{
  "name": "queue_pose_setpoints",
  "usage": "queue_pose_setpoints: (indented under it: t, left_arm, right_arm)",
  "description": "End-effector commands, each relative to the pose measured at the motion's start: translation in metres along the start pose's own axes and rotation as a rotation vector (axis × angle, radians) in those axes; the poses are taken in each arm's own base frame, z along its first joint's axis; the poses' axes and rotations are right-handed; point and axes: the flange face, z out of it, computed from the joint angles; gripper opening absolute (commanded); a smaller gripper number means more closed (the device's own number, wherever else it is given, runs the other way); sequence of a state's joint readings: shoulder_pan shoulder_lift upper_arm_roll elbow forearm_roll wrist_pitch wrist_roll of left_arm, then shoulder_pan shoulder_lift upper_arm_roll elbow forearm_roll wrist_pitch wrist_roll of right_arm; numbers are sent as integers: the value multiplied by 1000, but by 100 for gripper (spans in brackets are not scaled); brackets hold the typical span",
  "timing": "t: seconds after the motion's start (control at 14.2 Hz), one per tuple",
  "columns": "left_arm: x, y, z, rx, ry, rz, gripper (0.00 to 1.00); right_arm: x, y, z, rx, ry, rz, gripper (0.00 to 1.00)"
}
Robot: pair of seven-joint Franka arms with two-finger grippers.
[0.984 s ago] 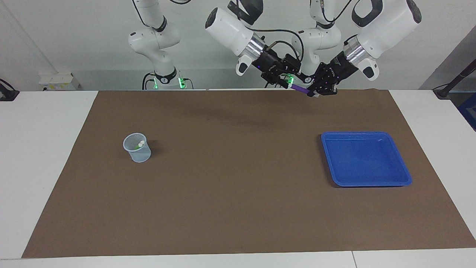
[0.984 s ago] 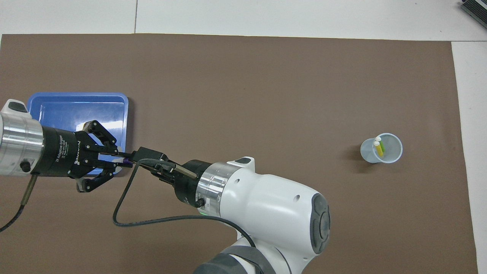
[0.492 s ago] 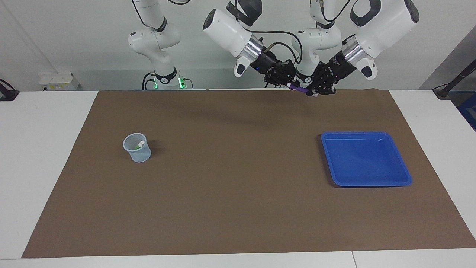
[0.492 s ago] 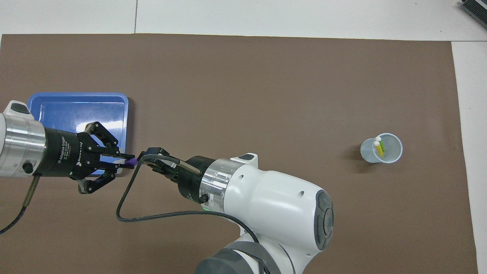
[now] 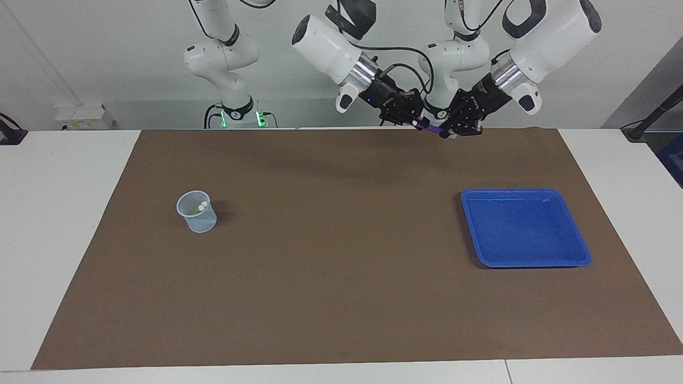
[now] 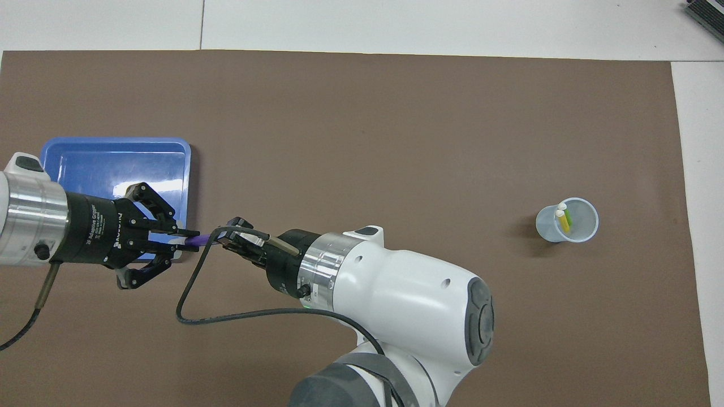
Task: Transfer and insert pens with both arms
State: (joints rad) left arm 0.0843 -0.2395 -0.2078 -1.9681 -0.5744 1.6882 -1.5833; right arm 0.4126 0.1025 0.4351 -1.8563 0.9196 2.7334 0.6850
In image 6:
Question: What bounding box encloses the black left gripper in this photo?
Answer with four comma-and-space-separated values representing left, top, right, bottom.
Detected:
51, 182, 201, 291

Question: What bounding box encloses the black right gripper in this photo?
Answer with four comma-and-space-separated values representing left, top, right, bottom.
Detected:
218, 217, 317, 299

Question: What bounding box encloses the purple pen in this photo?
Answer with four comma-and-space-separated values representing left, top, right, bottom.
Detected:
170, 232, 222, 249

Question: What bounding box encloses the blue plastic tray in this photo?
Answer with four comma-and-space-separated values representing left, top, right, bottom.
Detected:
40, 137, 192, 262

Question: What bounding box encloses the brown table mat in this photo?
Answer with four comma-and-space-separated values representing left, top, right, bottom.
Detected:
0, 50, 712, 407

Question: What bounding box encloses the translucent plastic cup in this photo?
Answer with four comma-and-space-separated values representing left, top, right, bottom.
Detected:
535, 197, 600, 244

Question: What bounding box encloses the dark ribbed device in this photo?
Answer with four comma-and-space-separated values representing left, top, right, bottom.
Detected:
683, 0, 724, 29

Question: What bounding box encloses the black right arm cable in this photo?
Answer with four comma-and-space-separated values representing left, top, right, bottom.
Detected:
175, 226, 405, 407

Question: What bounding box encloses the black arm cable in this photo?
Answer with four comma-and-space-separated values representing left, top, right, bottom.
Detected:
175, 226, 405, 407
0, 243, 62, 352

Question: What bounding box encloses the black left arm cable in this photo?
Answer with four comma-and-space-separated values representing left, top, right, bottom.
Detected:
0, 243, 62, 352

